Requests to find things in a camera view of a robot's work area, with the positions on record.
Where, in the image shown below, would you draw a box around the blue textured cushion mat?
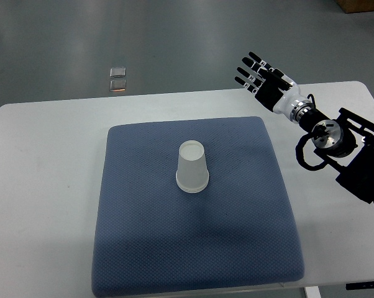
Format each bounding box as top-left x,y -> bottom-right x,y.
92,117 -> 304,297

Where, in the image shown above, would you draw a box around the white paper cup on mat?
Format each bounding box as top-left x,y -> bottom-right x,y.
176,178 -> 209,194

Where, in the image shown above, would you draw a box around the wooden box corner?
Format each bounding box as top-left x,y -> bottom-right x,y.
335,0 -> 374,14

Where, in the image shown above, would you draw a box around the white table leg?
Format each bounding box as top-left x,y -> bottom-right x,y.
304,286 -> 321,298

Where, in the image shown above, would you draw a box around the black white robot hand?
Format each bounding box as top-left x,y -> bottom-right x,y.
234,52 -> 300,114

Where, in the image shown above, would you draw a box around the black desk control panel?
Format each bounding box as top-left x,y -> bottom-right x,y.
345,281 -> 374,291

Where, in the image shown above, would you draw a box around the white paper cup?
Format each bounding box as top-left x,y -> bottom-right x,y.
176,178 -> 209,194
175,140 -> 209,183

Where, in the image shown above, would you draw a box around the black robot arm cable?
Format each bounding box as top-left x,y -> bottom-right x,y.
295,133 -> 331,171

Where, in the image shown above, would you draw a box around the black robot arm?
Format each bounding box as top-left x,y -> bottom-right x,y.
235,52 -> 374,205

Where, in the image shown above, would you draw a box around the upper silver floor socket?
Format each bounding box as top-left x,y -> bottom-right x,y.
110,66 -> 126,78

